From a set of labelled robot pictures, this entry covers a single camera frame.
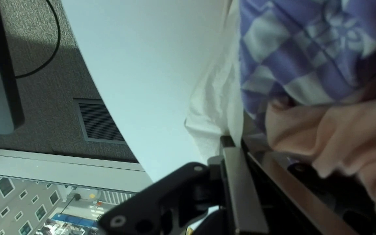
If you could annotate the white cloth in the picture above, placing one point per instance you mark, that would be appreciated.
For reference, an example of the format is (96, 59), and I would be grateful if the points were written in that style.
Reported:
(214, 98)

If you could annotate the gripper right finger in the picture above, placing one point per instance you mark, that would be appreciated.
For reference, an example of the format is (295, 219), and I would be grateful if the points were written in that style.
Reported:
(300, 169)

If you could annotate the dark glossy panel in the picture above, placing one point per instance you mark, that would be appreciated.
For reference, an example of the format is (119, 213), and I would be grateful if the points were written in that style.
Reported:
(292, 199)

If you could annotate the grey metal bar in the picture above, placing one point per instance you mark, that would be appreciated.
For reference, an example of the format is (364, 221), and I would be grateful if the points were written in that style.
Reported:
(240, 189)

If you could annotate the floor vent grille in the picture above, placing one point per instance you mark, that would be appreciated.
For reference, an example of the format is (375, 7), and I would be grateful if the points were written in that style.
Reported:
(100, 122)

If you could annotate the purple checkered cloth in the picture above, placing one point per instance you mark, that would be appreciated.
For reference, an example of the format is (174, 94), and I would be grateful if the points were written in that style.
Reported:
(305, 49)

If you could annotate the pink cloth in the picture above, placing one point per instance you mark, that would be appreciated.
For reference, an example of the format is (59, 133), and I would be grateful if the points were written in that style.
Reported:
(348, 137)

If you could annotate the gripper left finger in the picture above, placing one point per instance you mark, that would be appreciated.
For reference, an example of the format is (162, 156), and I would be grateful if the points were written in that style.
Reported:
(162, 199)

